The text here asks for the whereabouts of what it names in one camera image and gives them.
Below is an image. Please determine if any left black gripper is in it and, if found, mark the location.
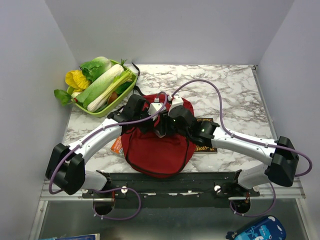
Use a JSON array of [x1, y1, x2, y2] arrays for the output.
[[133, 107, 159, 136]]

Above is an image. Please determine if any red backpack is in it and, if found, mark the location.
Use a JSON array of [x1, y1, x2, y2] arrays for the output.
[[121, 103, 196, 178]]

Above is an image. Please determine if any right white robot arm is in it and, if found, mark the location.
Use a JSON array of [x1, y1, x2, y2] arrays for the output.
[[167, 105, 299, 196]]

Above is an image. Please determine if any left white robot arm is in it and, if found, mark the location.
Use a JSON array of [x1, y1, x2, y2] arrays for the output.
[[45, 94, 168, 198]]

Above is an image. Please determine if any green plastic basket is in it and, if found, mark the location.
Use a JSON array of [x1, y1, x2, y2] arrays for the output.
[[74, 65, 139, 118]]

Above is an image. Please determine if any brown mushroom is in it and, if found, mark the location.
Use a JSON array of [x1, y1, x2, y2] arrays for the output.
[[107, 91, 118, 104]]

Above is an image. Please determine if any treehouse storey book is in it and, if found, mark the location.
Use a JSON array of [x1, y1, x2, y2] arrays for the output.
[[194, 117, 218, 154]]

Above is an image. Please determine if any orange paperback book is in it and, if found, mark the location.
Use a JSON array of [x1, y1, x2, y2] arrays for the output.
[[110, 136, 123, 155]]

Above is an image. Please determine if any celery stalk bunch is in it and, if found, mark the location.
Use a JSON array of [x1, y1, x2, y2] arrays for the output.
[[93, 70, 133, 104]]

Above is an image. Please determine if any napa cabbage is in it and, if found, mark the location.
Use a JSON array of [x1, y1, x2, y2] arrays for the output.
[[76, 67, 124, 108]]

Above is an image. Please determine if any green lettuce head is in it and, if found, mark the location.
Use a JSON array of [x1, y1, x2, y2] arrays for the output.
[[80, 56, 112, 82]]

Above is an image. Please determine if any yellow leaf vegetable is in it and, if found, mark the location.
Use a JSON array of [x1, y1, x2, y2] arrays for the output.
[[65, 69, 91, 92]]

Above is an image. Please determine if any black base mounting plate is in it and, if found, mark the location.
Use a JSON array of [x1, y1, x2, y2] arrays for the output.
[[82, 172, 260, 209]]

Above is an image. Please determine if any dark green spinach leaf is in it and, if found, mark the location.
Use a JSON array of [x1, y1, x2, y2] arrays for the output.
[[53, 89, 73, 106]]

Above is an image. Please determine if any blue book corner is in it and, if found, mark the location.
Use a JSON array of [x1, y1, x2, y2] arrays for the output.
[[56, 233, 100, 240]]

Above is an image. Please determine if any blue pencil case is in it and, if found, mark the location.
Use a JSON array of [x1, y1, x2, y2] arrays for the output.
[[225, 215, 287, 240]]

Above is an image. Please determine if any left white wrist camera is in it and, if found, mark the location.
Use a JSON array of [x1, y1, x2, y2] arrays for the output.
[[148, 97, 167, 118]]

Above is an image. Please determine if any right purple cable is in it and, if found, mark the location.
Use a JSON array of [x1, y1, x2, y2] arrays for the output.
[[171, 79, 313, 218]]

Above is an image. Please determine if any purple cable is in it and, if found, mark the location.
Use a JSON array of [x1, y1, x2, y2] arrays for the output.
[[171, 79, 313, 218], [48, 91, 168, 221]]

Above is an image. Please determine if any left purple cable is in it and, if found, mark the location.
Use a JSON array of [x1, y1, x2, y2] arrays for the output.
[[48, 91, 168, 221]]

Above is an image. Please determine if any aluminium rail frame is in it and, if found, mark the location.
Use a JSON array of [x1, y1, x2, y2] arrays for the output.
[[28, 64, 311, 240]]

